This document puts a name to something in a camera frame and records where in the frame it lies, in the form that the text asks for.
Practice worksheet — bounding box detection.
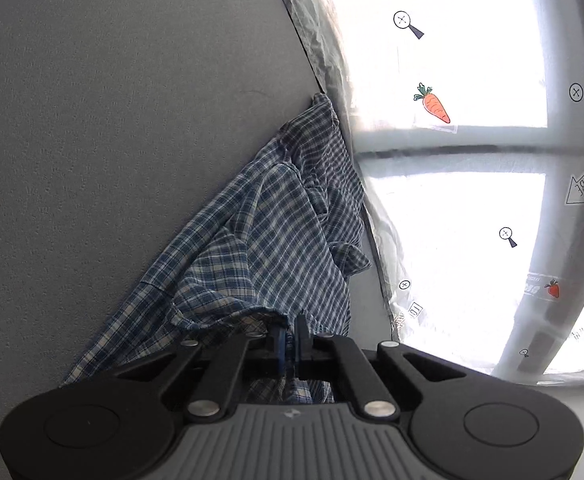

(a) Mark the printed translucent plastic sheet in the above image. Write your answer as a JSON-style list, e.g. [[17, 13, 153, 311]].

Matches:
[[261, 0, 584, 388]]

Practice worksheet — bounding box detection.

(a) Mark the blue plaid button shirt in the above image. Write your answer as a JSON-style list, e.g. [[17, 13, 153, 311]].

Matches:
[[61, 92, 373, 407]]

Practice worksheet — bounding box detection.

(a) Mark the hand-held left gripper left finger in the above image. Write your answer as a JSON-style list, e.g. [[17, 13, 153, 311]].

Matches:
[[114, 324, 289, 422]]

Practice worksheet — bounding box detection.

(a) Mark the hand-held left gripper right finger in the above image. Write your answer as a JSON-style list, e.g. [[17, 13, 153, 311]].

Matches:
[[294, 315, 466, 422]]

